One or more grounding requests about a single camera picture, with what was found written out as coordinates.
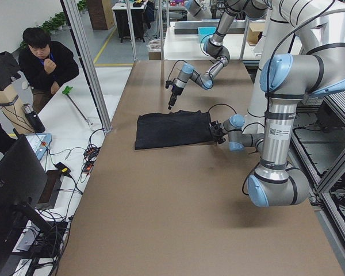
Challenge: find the black computer monitor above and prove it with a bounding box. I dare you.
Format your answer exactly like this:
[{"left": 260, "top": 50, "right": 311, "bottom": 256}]
[{"left": 0, "top": 135, "right": 51, "bottom": 262}]

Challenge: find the teach pendant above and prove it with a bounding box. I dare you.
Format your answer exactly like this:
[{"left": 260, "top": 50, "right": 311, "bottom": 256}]
[{"left": 25, "top": 133, "right": 52, "bottom": 160}]

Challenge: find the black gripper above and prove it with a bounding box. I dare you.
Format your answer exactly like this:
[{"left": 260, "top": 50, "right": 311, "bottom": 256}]
[
  {"left": 209, "top": 121, "right": 226, "bottom": 144},
  {"left": 165, "top": 78, "right": 183, "bottom": 110}
]

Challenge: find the man in black jacket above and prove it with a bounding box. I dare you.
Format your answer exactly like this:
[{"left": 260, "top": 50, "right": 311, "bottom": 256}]
[{"left": 18, "top": 27, "right": 79, "bottom": 113}]

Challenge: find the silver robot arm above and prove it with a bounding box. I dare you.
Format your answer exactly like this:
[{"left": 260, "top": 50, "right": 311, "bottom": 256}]
[
  {"left": 165, "top": 1, "right": 268, "bottom": 109},
  {"left": 210, "top": 1, "right": 345, "bottom": 207}
]

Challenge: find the black t-shirt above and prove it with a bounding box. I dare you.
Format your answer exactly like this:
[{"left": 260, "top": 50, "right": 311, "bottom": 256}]
[{"left": 135, "top": 110, "right": 213, "bottom": 150}]

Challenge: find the aluminium frame cage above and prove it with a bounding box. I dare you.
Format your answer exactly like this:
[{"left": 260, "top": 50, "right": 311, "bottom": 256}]
[{"left": 60, "top": 0, "right": 112, "bottom": 135}]

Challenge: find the black thermos bottle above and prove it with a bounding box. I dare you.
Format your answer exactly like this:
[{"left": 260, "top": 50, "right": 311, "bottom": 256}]
[{"left": 22, "top": 103, "right": 45, "bottom": 133}]

